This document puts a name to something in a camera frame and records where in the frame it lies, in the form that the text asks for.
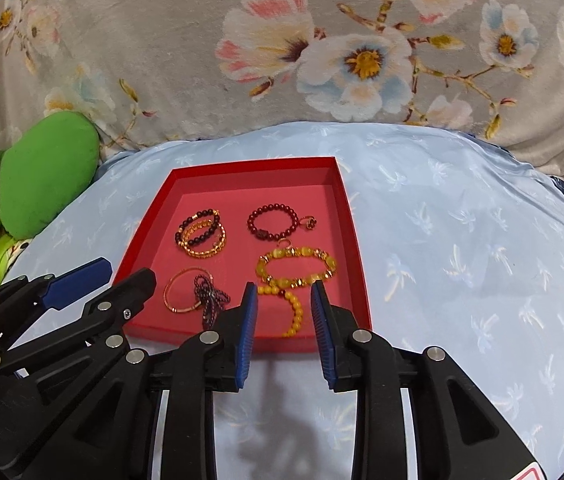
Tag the grey floral blanket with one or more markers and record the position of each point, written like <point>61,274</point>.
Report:
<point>162,50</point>

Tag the red cardboard box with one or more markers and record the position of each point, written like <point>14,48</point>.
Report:
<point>242,185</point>

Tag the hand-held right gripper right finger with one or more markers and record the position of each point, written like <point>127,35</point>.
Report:
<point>323,332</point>

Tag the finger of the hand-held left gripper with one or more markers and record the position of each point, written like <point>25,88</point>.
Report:
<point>79,280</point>
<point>127,292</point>

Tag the green cushion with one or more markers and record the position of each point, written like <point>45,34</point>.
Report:
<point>47,175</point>

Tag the thin gold bangle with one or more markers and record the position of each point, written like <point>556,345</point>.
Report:
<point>168,300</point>

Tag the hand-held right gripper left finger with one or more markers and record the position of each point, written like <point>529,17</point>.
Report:
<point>247,332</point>

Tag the light blue palm-print cloth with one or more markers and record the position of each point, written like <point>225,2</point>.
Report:
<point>461,260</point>

